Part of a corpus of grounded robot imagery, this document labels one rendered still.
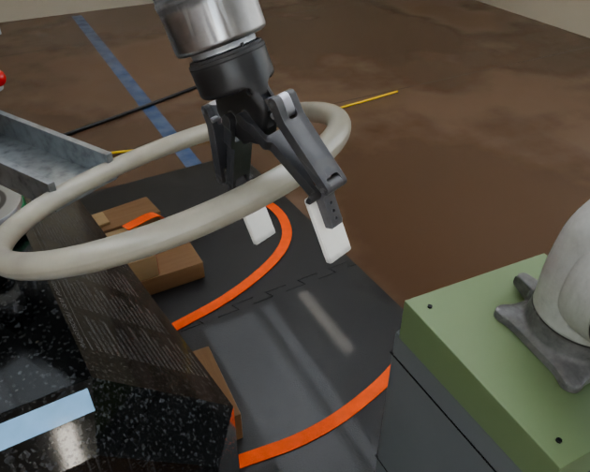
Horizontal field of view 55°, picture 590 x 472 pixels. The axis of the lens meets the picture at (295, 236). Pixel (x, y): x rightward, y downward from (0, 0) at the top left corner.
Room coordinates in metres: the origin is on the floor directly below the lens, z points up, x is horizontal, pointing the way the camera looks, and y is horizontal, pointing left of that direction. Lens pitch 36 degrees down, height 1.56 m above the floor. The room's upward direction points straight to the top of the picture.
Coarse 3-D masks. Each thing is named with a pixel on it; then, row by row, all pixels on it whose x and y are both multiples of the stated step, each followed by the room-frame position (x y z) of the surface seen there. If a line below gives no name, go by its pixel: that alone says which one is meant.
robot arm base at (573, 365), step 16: (528, 288) 0.74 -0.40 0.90; (512, 304) 0.71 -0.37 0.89; (528, 304) 0.69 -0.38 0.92; (512, 320) 0.67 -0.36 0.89; (528, 320) 0.66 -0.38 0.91; (528, 336) 0.64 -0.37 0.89; (544, 336) 0.62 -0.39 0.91; (560, 336) 0.61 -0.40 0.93; (544, 352) 0.61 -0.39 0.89; (560, 352) 0.60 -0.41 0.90; (576, 352) 0.59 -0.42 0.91; (560, 368) 0.58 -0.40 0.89; (576, 368) 0.58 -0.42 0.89; (560, 384) 0.56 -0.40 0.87; (576, 384) 0.55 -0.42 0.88
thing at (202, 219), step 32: (192, 128) 0.88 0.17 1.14; (128, 160) 0.83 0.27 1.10; (64, 192) 0.74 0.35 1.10; (256, 192) 0.47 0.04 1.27; (288, 192) 0.50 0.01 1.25; (32, 224) 0.65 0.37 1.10; (160, 224) 0.44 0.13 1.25; (192, 224) 0.44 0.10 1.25; (224, 224) 0.45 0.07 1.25; (0, 256) 0.48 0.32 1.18; (32, 256) 0.45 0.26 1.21; (64, 256) 0.43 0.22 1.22; (96, 256) 0.42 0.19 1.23; (128, 256) 0.42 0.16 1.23
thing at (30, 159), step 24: (0, 120) 0.99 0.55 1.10; (24, 120) 0.95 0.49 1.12; (0, 144) 0.94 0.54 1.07; (24, 144) 0.94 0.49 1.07; (48, 144) 0.91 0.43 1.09; (72, 144) 0.86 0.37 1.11; (0, 168) 0.80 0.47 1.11; (24, 168) 0.85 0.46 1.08; (48, 168) 0.85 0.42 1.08; (72, 168) 0.85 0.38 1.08; (24, 192) 0.77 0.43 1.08
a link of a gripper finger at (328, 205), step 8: (336, 176) 0.44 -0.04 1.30; (336, 184) 0.43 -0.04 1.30; (320, 200) 0.44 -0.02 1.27; (328, 200) 0.44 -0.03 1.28; (336, 200) 0.45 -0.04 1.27; (320, 208) 0.44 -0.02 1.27; (328, 208) 0.44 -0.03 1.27; (336, 208) 0.44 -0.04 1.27; (328, 216) 0.44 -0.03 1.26; (336, 216) 0.44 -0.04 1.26; (328, 224) 0.44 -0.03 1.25; (336, 224) 0.44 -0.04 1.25
